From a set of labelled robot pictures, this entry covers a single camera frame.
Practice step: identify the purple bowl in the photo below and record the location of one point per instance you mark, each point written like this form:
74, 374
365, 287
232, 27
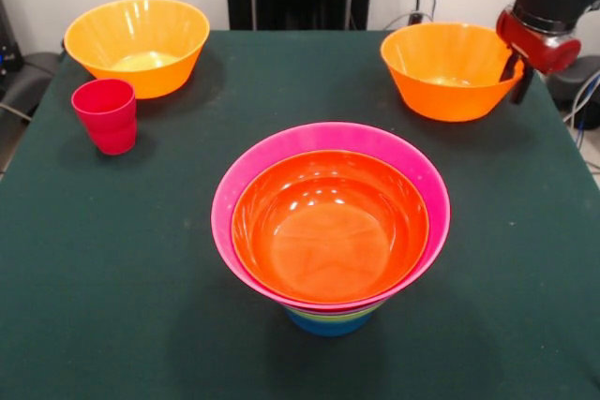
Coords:
328, 312

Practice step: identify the orange shallow bowl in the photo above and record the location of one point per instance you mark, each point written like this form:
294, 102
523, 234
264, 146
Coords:
328, 231

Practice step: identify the dark green tablecloth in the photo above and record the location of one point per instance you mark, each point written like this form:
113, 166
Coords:
140, 325

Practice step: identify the black computer equipment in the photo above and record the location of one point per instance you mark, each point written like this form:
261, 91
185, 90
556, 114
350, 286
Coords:
9, 44

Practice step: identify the blue bowl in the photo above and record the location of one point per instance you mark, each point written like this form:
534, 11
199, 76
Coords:
328, 327

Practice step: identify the pink large bowl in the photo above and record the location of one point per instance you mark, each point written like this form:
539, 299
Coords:
225, 212

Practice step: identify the red cup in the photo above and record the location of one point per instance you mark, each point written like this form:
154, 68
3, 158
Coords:
110, 128

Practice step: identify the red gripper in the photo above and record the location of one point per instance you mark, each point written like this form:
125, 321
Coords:
539, 48

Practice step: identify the grey office chair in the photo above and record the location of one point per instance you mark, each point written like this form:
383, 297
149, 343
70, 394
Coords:
33, 81

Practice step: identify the yellow-orange large bowl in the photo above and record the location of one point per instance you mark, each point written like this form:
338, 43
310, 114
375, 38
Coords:
140, 77
440, 100

